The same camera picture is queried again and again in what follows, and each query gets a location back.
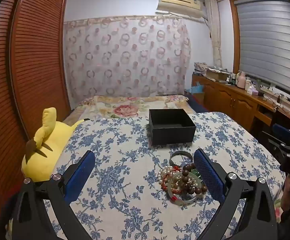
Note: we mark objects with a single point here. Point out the pink thermos jug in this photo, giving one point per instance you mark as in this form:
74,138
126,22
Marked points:
241,81

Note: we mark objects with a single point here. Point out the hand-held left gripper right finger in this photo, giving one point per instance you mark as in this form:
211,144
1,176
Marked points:
208,175

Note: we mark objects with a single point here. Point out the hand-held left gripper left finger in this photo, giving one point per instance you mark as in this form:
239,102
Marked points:
81,172

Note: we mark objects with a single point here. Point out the wooden sideboard cabinet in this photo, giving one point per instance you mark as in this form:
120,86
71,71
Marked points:
234,102

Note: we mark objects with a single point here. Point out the grey bangle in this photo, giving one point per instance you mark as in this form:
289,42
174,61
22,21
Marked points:
181,152

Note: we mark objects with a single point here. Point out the green pendant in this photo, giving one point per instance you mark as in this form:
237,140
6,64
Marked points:
195,172

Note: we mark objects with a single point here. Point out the wooden louvered wardrobe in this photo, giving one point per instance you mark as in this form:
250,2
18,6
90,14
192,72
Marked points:
35,67

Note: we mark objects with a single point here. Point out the stack of papers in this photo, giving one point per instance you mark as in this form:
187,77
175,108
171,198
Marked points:
199,67

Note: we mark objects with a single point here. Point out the grey window blind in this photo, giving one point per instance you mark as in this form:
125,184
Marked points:
267,42

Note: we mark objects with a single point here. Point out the black box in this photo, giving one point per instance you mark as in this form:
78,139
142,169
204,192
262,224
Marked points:
172,135

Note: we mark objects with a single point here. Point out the cardboard box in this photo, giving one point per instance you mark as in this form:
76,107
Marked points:
214,75

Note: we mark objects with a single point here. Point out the person's right hand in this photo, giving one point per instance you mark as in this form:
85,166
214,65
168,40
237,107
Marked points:
288,190

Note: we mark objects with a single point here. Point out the wrapped white pipe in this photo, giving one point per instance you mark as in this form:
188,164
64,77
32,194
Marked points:
214,30

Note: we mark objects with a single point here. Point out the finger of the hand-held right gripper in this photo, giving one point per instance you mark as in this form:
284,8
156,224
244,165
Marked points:
282,132

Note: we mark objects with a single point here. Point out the beige air conditioner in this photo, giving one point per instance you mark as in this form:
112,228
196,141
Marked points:
177,1

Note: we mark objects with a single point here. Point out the yellow plush toy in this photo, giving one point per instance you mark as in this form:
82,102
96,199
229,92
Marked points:
42,160

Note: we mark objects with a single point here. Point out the blue floral blanket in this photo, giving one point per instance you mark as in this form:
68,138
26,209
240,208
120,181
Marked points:
125,180

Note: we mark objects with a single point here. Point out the white jar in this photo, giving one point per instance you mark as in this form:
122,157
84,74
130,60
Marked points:
248,85

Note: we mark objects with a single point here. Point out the wooden window frame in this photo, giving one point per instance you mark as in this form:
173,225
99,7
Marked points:
234,42

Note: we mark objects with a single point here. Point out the floral bedspread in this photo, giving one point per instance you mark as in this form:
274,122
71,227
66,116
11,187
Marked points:
125,110

